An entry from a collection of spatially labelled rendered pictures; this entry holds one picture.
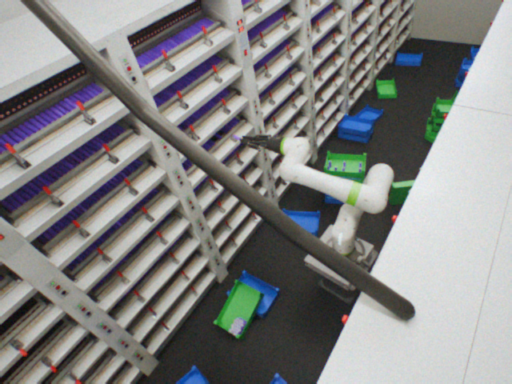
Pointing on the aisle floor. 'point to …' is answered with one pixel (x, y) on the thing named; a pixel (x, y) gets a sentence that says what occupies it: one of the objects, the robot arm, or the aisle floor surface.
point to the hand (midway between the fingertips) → (246, 140)
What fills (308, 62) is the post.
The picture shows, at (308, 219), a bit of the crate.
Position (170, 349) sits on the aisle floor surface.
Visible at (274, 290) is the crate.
